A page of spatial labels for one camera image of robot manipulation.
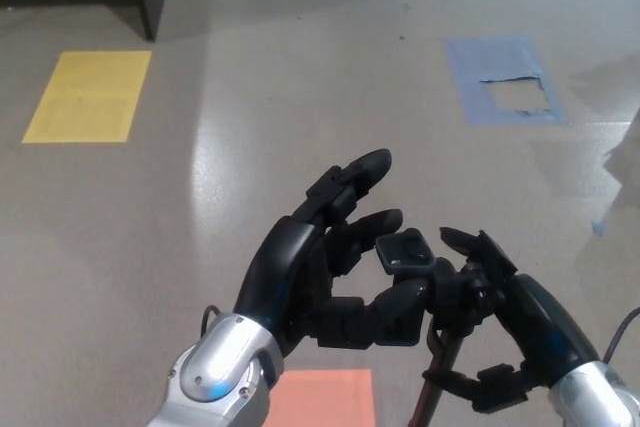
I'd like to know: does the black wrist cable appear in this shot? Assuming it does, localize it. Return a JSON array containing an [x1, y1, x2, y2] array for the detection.
[[200, 303, 222, 337], [602, 309, 640, 364]]

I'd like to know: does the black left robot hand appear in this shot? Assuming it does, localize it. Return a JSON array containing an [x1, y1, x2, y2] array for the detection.
[[232, 148, 431, 356]]

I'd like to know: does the orange paper sheet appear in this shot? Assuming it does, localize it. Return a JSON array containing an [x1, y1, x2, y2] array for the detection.
[[264, 369, 376, 427]]

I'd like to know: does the torn blue paper sheet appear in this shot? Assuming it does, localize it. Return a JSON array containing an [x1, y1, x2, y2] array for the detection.
[[443, 35, 568, 125]]

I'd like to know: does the black phone stand tripod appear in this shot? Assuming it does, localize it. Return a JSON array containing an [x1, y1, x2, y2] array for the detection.
[[374, 228, 497, 427]]

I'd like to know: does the yellow paper sheet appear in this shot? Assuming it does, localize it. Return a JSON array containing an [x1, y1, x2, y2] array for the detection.
[[21, 50, 153, 144]]

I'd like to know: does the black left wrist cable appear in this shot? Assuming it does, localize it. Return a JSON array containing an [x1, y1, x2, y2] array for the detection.
[[200, 303, 222, 337]]

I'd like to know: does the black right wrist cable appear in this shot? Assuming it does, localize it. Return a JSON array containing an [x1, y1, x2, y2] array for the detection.
[[602, 309, 640, 364]]

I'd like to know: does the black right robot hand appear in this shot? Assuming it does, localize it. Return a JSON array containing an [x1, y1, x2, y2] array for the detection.
[[422, 226, 601, 413]]

